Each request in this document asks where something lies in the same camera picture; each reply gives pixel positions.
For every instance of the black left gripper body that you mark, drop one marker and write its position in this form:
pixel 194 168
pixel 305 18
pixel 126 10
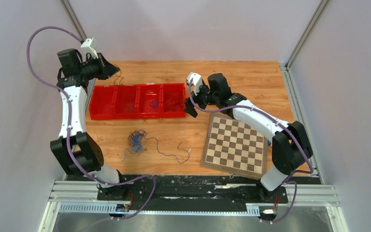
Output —
pixel 97 68

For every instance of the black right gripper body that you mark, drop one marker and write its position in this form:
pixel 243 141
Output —
pixel 204 97

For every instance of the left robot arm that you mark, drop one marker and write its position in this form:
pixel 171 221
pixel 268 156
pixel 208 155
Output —
pixel 75 150

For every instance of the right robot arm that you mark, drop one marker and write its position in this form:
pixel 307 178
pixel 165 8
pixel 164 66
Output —
pixel 290 144

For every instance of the red plastic compartment tray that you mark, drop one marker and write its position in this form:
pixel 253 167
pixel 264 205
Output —
pixel 137 101

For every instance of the wooden chessboard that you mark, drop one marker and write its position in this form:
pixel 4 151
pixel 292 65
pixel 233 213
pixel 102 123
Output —
pixel 234 147

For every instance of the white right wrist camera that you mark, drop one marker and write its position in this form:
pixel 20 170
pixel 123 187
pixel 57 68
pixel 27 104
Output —
pixel 194 79

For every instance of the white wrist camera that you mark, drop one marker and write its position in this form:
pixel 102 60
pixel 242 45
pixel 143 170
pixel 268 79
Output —
pixel 88 47
pixel 194 79

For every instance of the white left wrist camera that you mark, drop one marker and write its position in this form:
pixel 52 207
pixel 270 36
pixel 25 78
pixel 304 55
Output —
pixel 88 47

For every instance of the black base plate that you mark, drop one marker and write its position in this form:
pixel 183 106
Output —
pixel 183 193

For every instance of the aluminium frame rail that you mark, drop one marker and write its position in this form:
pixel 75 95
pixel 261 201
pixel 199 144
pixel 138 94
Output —
pixel 310 208

